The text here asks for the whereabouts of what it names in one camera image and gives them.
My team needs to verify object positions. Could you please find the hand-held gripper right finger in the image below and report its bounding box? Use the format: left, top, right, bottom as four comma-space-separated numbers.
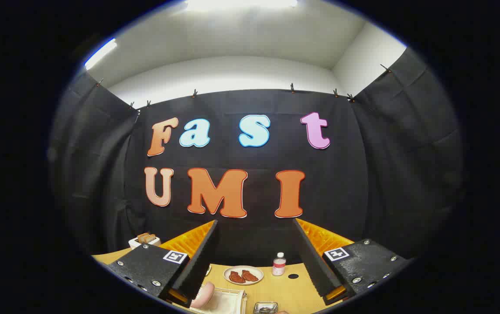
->
293, 218, 409, 306

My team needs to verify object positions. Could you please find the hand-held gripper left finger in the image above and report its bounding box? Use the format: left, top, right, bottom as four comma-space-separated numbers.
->
107, 219, 219, 308

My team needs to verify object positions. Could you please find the pink plate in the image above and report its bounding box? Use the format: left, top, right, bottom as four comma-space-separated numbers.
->
190, 282, 216, 309

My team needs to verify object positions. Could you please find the white wire dish rack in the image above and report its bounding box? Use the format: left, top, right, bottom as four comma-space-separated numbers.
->
189, 287, 247, 314

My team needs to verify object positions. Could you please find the silver wire basket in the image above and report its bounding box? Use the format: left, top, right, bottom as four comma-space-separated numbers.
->
253, 301, 279, 314

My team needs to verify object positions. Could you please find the white plate with meat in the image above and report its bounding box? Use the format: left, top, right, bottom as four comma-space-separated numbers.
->
224, 265, 264, 286

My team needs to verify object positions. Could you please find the clear bottle with red label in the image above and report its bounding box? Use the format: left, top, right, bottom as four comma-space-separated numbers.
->
272, 252, 286, 276

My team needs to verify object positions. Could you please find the white toaster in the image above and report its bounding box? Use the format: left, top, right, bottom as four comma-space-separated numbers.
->
129, 236, 161, 250

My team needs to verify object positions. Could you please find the row of black clips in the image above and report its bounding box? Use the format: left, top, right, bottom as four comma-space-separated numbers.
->
96, 63, 392, 109

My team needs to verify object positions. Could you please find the narrow ceiling light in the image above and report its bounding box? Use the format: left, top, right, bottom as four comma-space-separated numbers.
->
84, 38, 117, 70

